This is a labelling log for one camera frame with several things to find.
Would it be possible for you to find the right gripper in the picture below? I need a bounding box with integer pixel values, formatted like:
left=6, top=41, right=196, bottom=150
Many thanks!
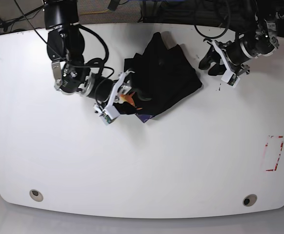
left=84, top=70, right=152, bottom=115

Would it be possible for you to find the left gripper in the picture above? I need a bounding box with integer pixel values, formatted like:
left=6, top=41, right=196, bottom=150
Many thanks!
left=199, top=39, right=250, bottom=76

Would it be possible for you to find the black T-shirt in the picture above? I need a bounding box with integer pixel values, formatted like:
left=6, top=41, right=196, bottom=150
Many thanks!
left=124, top=32, right=202, bottom=117

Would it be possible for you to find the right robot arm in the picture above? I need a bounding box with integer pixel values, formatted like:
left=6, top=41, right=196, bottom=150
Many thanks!
left=43, top=0, right=153, bottom=120

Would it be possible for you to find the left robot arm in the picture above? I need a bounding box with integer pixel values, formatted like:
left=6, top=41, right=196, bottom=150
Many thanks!
left=199, top=0, right=284, bottom=76

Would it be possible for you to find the red tape rectangle marking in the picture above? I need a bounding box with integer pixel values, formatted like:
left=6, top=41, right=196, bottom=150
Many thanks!
left=263, top=136, right=284, bottom=172

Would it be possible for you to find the left table grommet hole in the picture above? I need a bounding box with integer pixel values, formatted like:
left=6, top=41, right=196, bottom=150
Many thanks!
left=29, top=190, right=43, bottom=202

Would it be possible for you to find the table grommet hole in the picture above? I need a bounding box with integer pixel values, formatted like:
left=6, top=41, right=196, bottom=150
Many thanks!
left=243, top=194, right=257, bottom=207
left=29, top=190, right=43, bottom=202

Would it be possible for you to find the right table grommet hole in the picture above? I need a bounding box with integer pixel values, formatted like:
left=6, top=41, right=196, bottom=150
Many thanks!
left=243, top=194, right=257, bottom=207

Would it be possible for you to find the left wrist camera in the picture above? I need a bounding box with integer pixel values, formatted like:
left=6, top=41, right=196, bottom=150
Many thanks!
left=221, top=70, right=240, bottom=88

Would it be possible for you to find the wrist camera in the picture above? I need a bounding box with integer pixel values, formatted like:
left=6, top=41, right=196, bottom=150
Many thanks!
left=221, top=70, right=240, bottom=88
left=99, top=105, right=120, bottom=125

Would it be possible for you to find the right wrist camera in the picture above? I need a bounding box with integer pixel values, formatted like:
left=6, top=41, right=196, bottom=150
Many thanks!
left=99, top=105, right=120, bottom=125

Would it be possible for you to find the yellow cable on floor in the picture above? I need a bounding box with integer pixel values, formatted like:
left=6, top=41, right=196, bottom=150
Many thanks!
left=80, top=4, right=113, bottom=17

